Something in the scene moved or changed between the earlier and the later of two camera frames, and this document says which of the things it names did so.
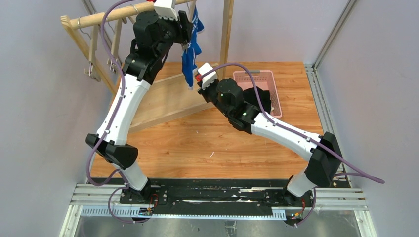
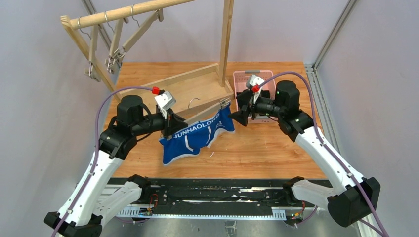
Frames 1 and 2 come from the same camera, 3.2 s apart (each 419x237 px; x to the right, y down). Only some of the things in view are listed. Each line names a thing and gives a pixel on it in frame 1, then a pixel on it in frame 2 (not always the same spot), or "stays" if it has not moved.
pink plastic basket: [265, 80] stays
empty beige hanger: [93, 71] stays
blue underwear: [188, 61] to [189, 141]
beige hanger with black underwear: [133, 18] to [141, 30]
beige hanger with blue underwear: [192, 49] to [221, 106]
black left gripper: [185, 28] to [168, 123]
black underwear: [250, 96] stays
